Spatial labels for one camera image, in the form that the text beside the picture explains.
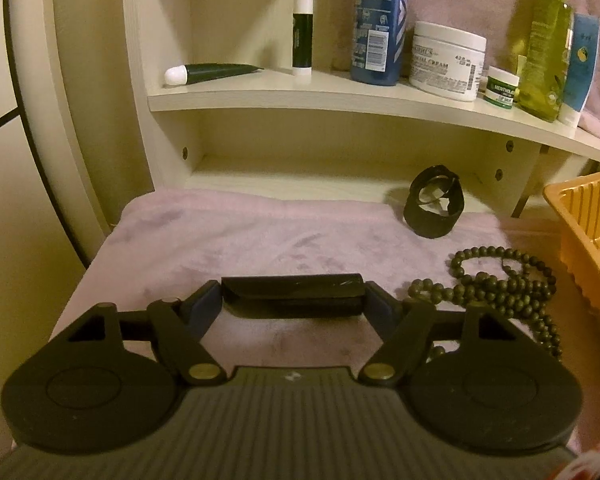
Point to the small green white jar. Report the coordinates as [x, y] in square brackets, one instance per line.
[501, 89]

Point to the black smartwatch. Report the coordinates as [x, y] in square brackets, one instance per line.
[430, 222]

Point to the pale lilac fleece towel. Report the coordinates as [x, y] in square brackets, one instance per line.
[230, 240]

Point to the blue spray bottle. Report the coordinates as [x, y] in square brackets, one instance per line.
[380, 25]

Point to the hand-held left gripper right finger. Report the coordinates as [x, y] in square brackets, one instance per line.
[381, 306]

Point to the white and blue tube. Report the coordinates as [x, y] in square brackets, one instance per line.
[580, 70]

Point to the white cream jar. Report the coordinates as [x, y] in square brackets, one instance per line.
[447, 65]

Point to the dark green tube white cap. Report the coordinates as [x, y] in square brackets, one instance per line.
[215, 72]

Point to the cream wooden shelf unit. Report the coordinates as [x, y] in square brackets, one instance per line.
[305, 105]

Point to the olive green spray bottle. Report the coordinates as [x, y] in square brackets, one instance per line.
[545, 60]

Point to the orange ribbed plastic tray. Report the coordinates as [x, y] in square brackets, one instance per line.
[590, 240]

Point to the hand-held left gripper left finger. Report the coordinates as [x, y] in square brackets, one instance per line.
[205, 306]

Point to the dark green lip balm stick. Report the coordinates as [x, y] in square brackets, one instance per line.
[302, 35]

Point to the black oblong case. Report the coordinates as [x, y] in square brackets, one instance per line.
[290, 292]

